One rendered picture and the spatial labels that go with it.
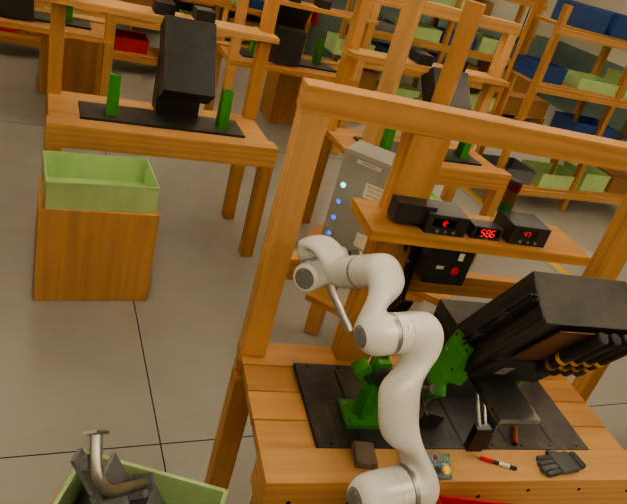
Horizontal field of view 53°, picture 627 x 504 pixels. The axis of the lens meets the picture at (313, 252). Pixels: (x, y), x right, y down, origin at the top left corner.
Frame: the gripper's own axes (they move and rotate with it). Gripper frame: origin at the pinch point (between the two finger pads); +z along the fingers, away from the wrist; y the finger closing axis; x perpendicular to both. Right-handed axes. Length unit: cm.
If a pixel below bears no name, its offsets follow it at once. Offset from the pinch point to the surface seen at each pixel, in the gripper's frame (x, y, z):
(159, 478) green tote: 46, -39, -66
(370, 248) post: 2.3, 1.0, 22.6
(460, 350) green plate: -19.0, -41.9, 17.8
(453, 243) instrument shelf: -26.8, -6.8, 25.3
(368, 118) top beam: -22.3, 40.6, 1.0
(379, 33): 181, 271, 670
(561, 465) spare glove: -33, -95, 38
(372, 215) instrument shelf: -6.6, 11.8, 14.0
